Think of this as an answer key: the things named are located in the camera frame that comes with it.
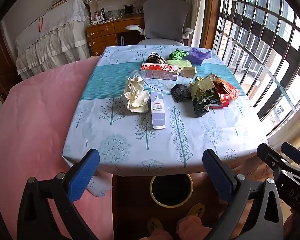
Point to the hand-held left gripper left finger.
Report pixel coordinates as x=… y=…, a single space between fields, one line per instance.
x=83 y=172

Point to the black packet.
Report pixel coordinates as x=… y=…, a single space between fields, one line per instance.
x=180 y=92

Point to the lavender carton box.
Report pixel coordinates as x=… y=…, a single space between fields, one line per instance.
x=157 y=110

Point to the person's left pink trouser leg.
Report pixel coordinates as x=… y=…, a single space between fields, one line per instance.
x=161 y=237

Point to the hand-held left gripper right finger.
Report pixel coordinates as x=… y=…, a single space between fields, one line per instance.
x=216 y=175

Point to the purple plastic bag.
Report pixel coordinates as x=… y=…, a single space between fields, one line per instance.
x=198 y=55

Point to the yellow slipper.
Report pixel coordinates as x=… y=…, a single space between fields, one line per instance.
x=155 y=225
x=197 y=208

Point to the pink blanket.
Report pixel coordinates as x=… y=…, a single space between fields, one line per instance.
x=35 y=130

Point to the white frilled cloth cover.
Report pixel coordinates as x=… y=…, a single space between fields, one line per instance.
x=52 y=40

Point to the cream rimmed trash bin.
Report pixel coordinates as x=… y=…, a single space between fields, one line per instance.
x=171 y=190

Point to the green gold chocolate bag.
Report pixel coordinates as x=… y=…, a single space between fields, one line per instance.
x=202 y=97

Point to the white paper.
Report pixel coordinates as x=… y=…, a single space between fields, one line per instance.
x=136 y=97

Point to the brown wooden door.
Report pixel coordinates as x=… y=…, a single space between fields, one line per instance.
x=0 y=62

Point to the metal window grille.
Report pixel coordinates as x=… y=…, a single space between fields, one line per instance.
x=260 y=42

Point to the black picture frame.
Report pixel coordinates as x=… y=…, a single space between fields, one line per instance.
x=128 y=9

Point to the cream box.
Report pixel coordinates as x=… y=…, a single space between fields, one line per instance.
x=188 y=72

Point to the grey office chair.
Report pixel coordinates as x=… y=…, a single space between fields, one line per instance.
x=165 y=15

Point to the red foil snack packet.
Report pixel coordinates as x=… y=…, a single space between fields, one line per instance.
x=227 y=87

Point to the red cartoon print carton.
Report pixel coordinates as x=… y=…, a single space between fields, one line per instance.
x=160 y=68

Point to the person's right pink trouser leg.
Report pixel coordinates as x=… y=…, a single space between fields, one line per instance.
x=190 y=227

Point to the crumpled green wrapper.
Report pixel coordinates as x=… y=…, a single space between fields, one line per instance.
x=177 y=54

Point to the clear plastic wrapper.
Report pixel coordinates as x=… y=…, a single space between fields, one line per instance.
x=136 y=74

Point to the black patterned wrapper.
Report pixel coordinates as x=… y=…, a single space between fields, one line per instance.
x=155 y=58

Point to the person's pink trouser leg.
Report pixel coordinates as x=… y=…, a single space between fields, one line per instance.
x=161 y=237
x=190 y=227

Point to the light green packet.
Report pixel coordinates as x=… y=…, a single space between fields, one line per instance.
x=177 y=63

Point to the tree print tablecloth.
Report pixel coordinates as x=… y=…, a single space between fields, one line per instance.
x=190 y=135

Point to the wooden desk with drawers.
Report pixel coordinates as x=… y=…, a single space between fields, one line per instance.
x=102 y=38

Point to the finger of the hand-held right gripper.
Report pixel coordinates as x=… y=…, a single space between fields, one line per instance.
x=292 y=152
x=267 y=152

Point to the small red box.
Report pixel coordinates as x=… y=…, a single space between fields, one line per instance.
x=223 y=101

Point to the cream curtain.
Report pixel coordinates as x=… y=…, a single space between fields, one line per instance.
x=196 y=10

